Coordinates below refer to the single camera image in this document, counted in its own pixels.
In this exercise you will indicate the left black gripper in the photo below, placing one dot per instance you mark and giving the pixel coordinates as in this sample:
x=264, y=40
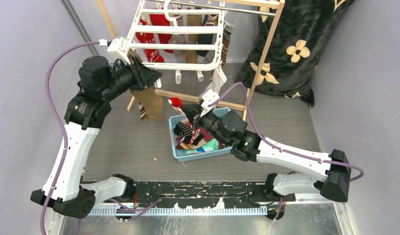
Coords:
x=143, y=75

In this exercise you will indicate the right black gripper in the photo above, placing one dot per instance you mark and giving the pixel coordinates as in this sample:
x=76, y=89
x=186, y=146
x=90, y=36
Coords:
x=193, y=111

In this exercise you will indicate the mint green sock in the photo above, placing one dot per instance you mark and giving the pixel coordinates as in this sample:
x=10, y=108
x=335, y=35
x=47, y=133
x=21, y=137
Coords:
x=210, y=146

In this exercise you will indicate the red white striped sock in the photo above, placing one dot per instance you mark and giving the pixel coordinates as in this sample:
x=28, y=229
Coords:
x=196, y=137

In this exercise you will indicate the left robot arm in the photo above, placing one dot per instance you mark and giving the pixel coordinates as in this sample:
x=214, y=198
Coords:
x=99, y=84

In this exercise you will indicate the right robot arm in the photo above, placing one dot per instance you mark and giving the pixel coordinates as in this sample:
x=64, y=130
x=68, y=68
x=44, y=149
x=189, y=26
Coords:
x=326, y=173

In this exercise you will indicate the black striped sock in basket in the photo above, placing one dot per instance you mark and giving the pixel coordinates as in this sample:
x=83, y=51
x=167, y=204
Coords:
x=182, y=130

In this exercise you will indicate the light blue plastic basket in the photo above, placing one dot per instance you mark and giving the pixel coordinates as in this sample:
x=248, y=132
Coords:
x=180, y=154

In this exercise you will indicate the brown striped sock rear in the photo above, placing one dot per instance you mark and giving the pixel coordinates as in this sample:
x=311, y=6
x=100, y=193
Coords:
x=225, y=47

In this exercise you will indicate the navy patterned sock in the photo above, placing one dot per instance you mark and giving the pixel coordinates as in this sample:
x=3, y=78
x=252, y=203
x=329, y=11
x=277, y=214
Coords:
x=207, y=39

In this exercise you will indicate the metal hanging rod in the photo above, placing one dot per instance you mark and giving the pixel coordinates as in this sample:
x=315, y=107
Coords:
x=183, y=7

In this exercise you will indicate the black floral blanket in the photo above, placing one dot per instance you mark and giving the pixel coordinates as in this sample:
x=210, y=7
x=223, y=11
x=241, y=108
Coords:
x=301, y=34

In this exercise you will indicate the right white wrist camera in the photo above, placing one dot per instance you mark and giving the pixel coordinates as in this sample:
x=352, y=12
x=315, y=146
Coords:
x=207, y=100

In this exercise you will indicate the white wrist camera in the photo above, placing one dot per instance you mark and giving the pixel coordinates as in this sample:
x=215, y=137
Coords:
x=207, y=100
x=118, y=48

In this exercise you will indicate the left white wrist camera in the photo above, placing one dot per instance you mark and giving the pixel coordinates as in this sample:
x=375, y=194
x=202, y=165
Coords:
x=118, y=48

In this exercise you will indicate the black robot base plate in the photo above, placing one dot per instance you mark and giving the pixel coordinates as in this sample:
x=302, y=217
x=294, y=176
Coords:
x=199, y=195

